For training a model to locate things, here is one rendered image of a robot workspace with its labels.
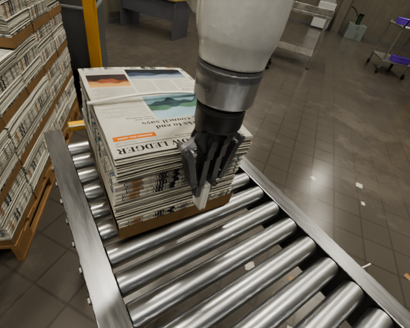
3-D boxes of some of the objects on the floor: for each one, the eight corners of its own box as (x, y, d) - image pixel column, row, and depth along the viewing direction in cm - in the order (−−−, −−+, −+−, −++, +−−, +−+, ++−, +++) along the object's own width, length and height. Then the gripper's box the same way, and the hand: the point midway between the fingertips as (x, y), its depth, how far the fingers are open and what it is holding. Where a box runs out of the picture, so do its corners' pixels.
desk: (138, 21, 534) (137, -16, 492) (187, 36, 508) (192, -1, 466) (118, 25, 487) (116, -16, 444) (172, 41, 461) (176, 0, 419)
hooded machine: (326, 29, 953) (343, -9, 875) (326, 31, 912) (343, -9, 834) (310, 25, 966) (325, -13, 888) (309, 27, 925) (325, -13, 847)
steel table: (228, 37, 563) (239, -15, 499) (312, 62, 521) (335, 8, 458) (217, 42, 509) (227, -16, 445) (308, 70, 467) (335, 11, 404)
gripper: (239, 86, 41) (213, 183, 56) (171, 93, 35) (162, 202, 50) (270, 107, 37) (232, 206, 52) (198, 120, 30) (179, 230, 45)
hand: (200, 193), depth 49 cm, fingers closed
